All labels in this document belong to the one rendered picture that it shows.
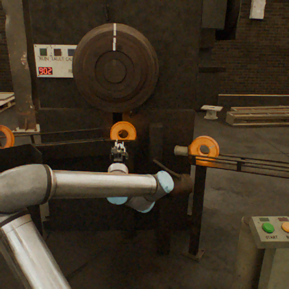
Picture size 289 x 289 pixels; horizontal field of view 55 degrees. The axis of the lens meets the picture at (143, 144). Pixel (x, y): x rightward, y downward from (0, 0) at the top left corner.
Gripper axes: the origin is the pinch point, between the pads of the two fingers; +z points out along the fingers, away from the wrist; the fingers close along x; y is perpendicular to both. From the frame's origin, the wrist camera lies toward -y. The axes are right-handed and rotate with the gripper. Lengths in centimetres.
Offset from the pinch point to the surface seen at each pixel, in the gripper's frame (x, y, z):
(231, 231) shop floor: -77, -80, 4
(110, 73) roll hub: 5.0, 30.5, 21.9
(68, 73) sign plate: 32, 21, 43
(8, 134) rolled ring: 68, -10, 24
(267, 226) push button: -57, 2, -52
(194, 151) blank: -41.2, -7.8, 5.7
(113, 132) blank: 4.6, -6.7, 22.0
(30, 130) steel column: 147, -152, 236
